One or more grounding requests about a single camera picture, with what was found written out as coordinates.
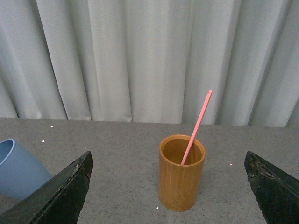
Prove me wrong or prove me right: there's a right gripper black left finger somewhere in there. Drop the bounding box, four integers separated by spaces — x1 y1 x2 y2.
0 151 93 224

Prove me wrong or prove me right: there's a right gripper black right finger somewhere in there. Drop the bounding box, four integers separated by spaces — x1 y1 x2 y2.
244 151 299 224

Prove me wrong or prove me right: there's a light blue plastic cup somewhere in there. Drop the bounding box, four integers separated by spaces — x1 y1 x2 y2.
0 139 52 200

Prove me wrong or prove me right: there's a pink chopstick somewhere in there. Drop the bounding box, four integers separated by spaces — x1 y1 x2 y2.
181 90 213 165

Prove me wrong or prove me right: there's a bamboo chopstick holder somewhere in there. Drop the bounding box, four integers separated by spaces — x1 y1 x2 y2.
158 134 206 212

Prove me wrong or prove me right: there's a white curtain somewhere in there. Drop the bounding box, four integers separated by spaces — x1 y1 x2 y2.
0 0 299 127

